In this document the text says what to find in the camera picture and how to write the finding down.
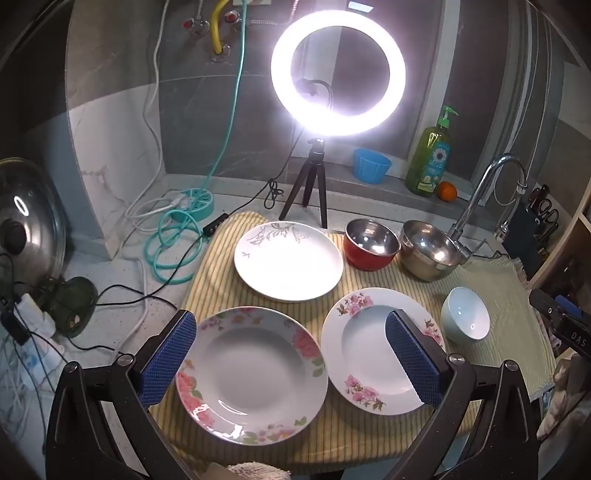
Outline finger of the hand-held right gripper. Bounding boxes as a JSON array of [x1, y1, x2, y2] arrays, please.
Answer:
[[529, 287, 591, 324]]

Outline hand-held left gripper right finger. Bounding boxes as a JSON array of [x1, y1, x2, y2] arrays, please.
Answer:
[[385, 309, 542, 480]]

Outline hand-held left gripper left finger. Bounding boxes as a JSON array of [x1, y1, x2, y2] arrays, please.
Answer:
[[45, 309, 199, 480]]

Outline plate with small pink flowers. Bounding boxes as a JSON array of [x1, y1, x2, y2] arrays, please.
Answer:
[[321, 287, 446, 416]]

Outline plate with large pink flowers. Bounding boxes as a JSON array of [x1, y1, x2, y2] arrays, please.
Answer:
[[175, 306, 329, 446]]

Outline plain steel bowl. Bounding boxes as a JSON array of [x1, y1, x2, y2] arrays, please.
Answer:
[[399, 220, 462, 282]]

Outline white plate with leaf print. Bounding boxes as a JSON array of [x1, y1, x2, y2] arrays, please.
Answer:
[[233, 221, 345, 303]]

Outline green striped cloth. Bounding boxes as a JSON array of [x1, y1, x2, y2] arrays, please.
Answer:
[[438, 256, 557, 402]]

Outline light blue ceramic bowl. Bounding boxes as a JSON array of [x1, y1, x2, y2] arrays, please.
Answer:
[[440, 287, 491, 345]]

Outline yellow striped towel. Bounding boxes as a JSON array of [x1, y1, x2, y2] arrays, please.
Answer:
[[150, 211, 481, 478]]

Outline knife block with scissors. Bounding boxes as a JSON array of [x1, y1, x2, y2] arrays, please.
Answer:
[[526, 185, 561, 250]]

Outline dark green stand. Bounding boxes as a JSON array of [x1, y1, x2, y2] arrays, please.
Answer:
[[37, 276, 99, 340]]

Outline red steel-lined bowl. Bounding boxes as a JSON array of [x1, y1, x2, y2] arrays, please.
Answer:
[[344, 218, 400, 272]]

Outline chrome faucet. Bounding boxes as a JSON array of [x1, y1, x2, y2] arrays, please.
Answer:
[[445, 154, 529, 264]]

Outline white charger plugs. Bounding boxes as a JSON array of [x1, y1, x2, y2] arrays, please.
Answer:
[[18, 295, 58, 337]]

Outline white power strip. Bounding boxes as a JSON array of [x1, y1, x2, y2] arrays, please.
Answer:
[[0, 342, 65, 444]]

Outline person's fluffy beige clothing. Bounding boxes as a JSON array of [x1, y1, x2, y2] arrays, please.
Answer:
[[225, 460, 288, 480]]

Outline black plug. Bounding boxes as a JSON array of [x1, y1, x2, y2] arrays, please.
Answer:
[[0, 309, 29, 344]]

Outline green dish soap bottle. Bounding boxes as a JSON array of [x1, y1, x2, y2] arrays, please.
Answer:
[[405, 105, 459, 198]]

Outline steel pot lid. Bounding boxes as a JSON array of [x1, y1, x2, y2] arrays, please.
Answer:
[[0, 158, 70, 296]]

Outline blue ribbed silicone cup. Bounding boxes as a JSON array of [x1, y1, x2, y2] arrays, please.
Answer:
[[353, 148, 392, 185]]

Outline black mini tripod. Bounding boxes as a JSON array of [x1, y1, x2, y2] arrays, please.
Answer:
[[278, 137, 329, 229]]

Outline beige cabinet frame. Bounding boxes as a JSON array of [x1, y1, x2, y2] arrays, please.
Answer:
[[529, 185, 591, 291]]

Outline black ring light cable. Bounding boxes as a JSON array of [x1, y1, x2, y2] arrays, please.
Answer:
[[202, 131, 308, 237]]

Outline white ring light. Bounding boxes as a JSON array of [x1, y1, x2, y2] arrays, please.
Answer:
[[270, 13, 408, 137]]

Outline teal hose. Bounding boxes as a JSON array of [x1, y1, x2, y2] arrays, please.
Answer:
[[147, 0, 252, 285]]

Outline white cable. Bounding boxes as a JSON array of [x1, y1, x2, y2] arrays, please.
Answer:
[[126, 18, 195, 232]]

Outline yellow hose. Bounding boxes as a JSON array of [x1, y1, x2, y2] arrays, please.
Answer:
[[210, 0, 232, 58]]

